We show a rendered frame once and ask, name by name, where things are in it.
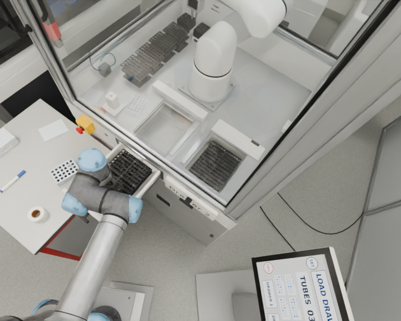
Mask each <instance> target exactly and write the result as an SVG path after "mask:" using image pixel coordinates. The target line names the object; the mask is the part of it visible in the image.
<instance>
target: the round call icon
mask: <svg viewBox="0 0 401 321"><path fill-rule="evenodd" d="M262 264H263V268H264V274H265V275H269V274H275V273H274V266H273V263H272V261H270V262H263V263H262Z"/></svg>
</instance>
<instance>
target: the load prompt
mask: <svg viewBox="0 0 401 321"><path fill-rule="evenodd" d="M310 272H311V278H312V281H313V285H314V290H315V294H316V298H317V302H318V306H319V310H320V315H321V319H322V321H339V319H338V316H337V312H336V309H335V304H334V300H333V297H332V293H331V290H330V286H329V282H328V278H327V274H326V271H325V270H319V271H310Z"/></svg>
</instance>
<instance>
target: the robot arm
mask: <svg viewBox="0 0 401 321"><path fill-rule="evenodd" d="M78 165H79V168H78V170H77V172H76V175H75V177H74V179H73V181H72V183H71V184H70V186H69V188H68V190H67V192H66V194H65V196H64V198H63V200H62V203H61V207H62V209H63V210H65V211H67V212H69V213H72V214H75V215H79V216H85V215H86V214H87V212H88V211H89V210H90V211H94V212H96V213H100V214H103V216H102V218H101V220H100V222H99V224H98V226H97V227H96V229H95V231H94V233H93V235H92V237H91V239H90V241H89V243H88V245H87V247H86V249H85V251H84V253H83V255H82V257H81V259H80V261H79V263H78V265H77V267H76V269H75V271H74V273H73V275H72V277H71V279H70V281H69V283H68V285H67V287H66V289H65V291H64V293H63V295H62V297H61V299H60V301H58V300H55V299H45V300H43V301H41V302H40V303H39V304H38V306H36V307H35V308H34V309H33V311H32V313H31V314H30V315H29V316H27V317H23V318H19V317H16V316H12V315H7V316H3V317H0V321H122V320H121V317H120V314H119V312H117V310H116V309H114V308H113V307H111V306H99V307H97V308H95V309H93V310H92V308H93V306H94V304H95V301H96V299H97V296H98V294H99V292H100V289H101V287H102V285H103V283H104V280H105V277H106V275H107V273H108V271H109V268H110V265H111V263H112V261H113V259H114V256H115V254H116V251H117V249H118V247H119V244H120V242H121V240H122V237H123V235H124V232H125V230H126V228H127V225H128V223H136V222H137V220H138V218H139V216H140V213H141V210H142V207H143V202H142V200H141V199H140V198H137V197H134V196H131V195H130V194H129V195H128V194H124V193H121V191H122V189H123V185H122V184H121V183H120V182H119V181H118V180H116V179H115V177H114V176H113V175H112V172H111V170H110V168H109V164H108V163H107V160H106V157H105V156H104V154H103V153H102V152H101V151H100V150H98V149H96V148H88V149H85V150H84V151H82V152H81V153H80V154H79V156H78Z"/></svg>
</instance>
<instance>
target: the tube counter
mask: <svg viewBox="0 0 401 321"><path fill-rule="evenodd" d="M304 315H305V318H306V321H319V320H318V314H317V311H316V310H304Z"/></svg>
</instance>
